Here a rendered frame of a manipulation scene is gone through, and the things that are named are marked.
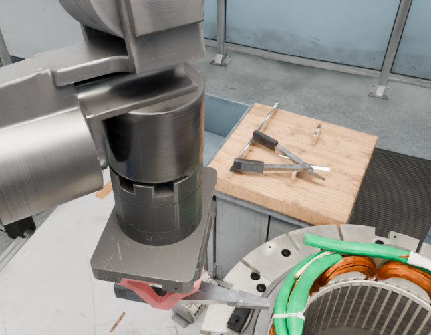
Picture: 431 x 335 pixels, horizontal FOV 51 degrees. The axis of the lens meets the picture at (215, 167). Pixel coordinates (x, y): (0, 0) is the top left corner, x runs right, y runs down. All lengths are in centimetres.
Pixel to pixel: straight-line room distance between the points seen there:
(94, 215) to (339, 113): 189
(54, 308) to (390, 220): 154
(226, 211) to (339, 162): 18
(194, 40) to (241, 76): 266
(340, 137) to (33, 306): 59
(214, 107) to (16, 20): 224
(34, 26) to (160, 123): 264
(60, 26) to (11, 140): 251
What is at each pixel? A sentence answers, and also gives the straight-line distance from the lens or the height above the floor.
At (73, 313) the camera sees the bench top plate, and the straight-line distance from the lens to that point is 85.
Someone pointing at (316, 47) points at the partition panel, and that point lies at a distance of 278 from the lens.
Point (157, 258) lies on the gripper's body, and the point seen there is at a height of 126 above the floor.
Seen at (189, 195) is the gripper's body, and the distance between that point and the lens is 27.
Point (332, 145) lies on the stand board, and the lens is 69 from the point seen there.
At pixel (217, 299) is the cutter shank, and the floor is 117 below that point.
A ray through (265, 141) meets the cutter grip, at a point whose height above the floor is 109.
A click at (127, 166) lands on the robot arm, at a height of 133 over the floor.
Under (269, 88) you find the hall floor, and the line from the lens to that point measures 278.
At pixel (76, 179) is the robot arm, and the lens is 23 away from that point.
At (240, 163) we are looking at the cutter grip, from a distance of 60.
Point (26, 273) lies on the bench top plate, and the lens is 93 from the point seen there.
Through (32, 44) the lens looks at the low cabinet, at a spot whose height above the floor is 23.
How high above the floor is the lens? 149
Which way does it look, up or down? 43 degrees down
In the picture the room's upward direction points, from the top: straight up
